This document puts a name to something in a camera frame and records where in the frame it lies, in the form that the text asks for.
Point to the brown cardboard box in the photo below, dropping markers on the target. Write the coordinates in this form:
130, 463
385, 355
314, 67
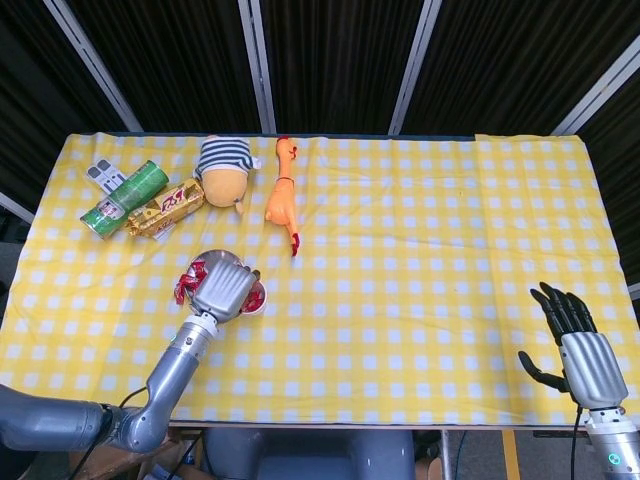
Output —
130, 457

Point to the yellow white checkered tablecloth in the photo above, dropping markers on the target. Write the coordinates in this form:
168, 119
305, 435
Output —
400, 300

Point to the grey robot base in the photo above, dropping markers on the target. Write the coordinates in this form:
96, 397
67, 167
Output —
310, 455

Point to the black pleated curtain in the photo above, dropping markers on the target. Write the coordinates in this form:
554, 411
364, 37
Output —
340, 60

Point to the white paper cup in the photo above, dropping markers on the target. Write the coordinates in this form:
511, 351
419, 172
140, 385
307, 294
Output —
257, 311

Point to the yellow plush toy striped shirt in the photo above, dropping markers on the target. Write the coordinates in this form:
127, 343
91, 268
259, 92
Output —
225, 185

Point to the orange rubber chicken toy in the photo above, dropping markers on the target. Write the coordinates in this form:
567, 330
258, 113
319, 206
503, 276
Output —
281, 200

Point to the metal table leg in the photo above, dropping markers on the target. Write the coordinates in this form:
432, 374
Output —
446, 450

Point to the right grey five-finger robot hand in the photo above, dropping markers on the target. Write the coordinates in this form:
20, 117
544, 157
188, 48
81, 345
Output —
590, 365

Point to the left grey five-finger robot hand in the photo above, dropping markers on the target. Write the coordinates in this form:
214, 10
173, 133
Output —
225, 290

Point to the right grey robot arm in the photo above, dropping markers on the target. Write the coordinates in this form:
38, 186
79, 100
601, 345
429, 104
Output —
615, 450

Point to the green chip can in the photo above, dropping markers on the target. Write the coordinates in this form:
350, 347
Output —
125, 197

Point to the gold biscuit pack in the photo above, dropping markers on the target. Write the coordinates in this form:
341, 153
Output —
167, 205

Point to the white card with grey pads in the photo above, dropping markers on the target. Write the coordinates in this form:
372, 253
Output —
102, 170

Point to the silver aluminium frame post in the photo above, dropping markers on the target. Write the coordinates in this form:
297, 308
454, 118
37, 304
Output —
635, 291
600, 93
15, 207
256, 65
415, 65
92, 65

